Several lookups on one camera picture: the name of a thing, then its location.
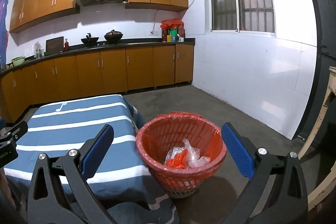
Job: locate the red bottle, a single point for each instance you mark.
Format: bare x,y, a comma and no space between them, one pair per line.
66,45

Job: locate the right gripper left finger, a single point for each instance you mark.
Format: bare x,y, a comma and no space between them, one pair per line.
71,173

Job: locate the small clear plastic wrap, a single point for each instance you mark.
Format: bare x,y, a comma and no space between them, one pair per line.
194,158

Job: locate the red bag with items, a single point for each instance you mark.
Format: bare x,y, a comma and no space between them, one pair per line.
173,30

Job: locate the red lined trash basket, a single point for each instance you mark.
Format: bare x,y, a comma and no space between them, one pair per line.
166,131

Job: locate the orange bag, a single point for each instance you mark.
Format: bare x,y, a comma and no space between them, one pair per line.
178,161

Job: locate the black wok with lid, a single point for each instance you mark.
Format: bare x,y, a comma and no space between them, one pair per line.
113,37

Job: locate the black wok left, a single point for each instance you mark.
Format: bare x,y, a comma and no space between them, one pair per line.
89,40

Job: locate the blue white striped tablecloth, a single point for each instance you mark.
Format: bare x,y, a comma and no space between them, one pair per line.
84,155

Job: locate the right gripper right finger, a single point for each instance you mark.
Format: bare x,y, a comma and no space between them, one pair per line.
287,201

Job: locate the pink blue hanging cloth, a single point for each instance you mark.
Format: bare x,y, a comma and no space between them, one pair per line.
3,32

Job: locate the dark cutting board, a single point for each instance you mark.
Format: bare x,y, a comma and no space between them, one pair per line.
54,45

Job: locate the clear jar on counter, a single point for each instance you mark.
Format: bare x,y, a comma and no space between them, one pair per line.
38,50

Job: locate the green basin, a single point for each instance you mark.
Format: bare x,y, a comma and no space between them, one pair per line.
18,61

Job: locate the black countertop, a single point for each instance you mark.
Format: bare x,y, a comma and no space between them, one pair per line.
77,49

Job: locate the lower wooden kitchen cabinets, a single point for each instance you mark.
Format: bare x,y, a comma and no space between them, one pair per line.
94,72

